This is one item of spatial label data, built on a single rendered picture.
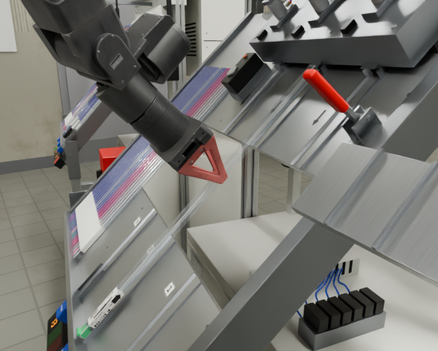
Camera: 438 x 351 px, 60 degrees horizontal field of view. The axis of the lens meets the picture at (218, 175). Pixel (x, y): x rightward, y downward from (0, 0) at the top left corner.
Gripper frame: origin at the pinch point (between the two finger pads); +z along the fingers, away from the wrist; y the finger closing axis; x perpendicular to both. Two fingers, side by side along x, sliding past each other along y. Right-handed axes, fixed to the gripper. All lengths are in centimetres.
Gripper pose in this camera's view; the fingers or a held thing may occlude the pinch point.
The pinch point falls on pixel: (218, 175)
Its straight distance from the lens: 54.1
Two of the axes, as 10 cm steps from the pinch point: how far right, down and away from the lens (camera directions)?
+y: -3.9, -2.9, 8.7
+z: 6.5, 5.9, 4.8
